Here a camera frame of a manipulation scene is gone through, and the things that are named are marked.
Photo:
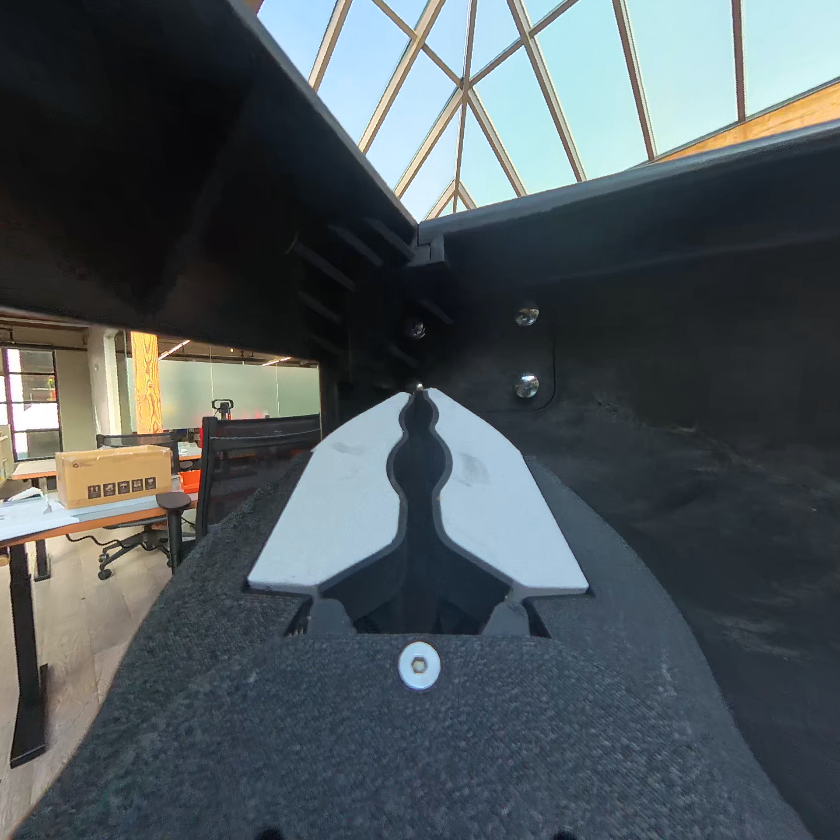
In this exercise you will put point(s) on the brown cardboard box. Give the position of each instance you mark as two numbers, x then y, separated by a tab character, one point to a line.
111	476

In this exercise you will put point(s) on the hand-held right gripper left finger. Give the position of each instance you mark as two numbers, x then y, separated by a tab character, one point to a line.
328	512

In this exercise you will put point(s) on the black framed window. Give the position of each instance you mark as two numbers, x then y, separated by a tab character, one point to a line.
33	400

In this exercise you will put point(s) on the grey desk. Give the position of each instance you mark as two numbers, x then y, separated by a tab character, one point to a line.
26	623

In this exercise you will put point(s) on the white paper stack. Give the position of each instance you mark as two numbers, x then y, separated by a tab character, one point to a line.
33	518

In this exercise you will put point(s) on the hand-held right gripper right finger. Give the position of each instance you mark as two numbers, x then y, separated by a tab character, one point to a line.
505	512

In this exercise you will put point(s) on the orange crate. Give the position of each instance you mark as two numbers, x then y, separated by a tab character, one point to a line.
189	482

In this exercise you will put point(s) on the wooden pillar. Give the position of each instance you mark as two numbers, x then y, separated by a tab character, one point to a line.
145	380

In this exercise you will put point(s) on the wide wooden wall beam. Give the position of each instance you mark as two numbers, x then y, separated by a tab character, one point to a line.
774	128

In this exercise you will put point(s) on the black plastic box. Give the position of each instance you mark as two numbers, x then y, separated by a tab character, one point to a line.
689	275

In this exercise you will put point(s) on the black office chair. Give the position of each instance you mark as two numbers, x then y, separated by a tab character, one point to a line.
262	453
134	541

